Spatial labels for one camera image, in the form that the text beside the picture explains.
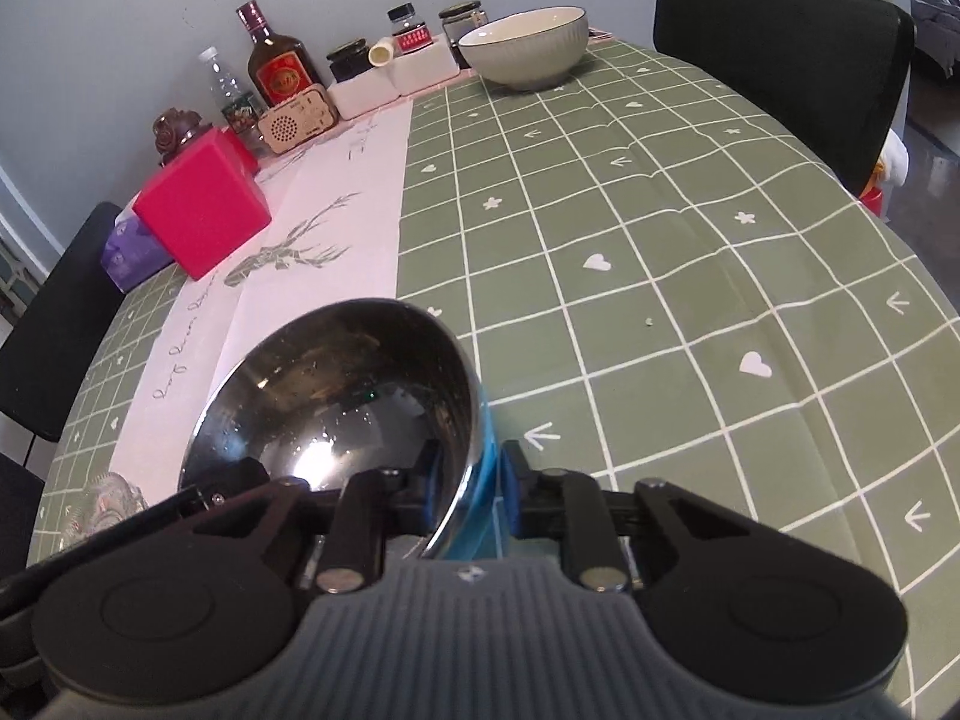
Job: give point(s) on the small bottle with red label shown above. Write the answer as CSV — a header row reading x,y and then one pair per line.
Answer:
x,y
409,37

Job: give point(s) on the red box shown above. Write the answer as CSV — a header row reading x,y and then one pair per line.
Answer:
x,y
202,210

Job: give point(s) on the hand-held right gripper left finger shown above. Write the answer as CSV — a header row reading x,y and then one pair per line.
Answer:
x,y
360,517

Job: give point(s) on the steel bowl with blue outside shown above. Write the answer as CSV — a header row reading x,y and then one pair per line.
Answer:
x,y
337,390

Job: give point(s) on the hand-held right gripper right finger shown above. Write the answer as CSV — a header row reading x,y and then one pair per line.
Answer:
x,y
513,491

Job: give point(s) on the white box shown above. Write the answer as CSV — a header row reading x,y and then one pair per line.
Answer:
x,y
364,94
420,64

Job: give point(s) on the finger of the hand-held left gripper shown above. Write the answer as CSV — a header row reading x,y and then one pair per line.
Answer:
x,y
97,544

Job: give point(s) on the clear flowered glass plate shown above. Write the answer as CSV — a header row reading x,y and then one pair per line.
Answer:
x,y
112,499

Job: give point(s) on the brown liquor bottle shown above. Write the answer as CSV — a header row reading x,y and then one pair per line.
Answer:
x,y
281,67

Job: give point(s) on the green checked tablecloth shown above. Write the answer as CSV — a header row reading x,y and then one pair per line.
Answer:
x,y
637,240

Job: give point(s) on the purple tissue pack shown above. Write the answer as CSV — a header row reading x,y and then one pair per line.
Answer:
x,y
131,259

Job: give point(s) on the white and red object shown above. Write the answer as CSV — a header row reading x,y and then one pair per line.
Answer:
x,y
889,165

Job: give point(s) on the black jar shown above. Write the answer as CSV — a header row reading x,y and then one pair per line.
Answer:
x,y
349,60

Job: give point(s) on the small white cup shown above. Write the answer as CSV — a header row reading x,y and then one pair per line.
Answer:
x,y
381,54

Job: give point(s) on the clear plastic water bottle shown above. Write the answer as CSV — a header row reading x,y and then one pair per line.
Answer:
x,y
225,90

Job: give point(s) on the brown ceramic jar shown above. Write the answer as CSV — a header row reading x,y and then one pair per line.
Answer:
x,y
176,131

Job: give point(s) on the white ceramic bowl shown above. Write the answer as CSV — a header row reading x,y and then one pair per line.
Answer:
x,y
525,60

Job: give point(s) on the pink deer-print table runner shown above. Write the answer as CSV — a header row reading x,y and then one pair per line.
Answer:
x,y
337,187

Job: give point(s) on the black chair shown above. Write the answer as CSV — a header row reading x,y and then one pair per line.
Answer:
x,y
780,52
15,510
52,345

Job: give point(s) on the small wooden radio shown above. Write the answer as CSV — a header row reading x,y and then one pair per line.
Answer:
x,y
296,120

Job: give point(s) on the glass jar with dark lid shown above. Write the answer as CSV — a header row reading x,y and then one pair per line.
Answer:
x,y
461,26

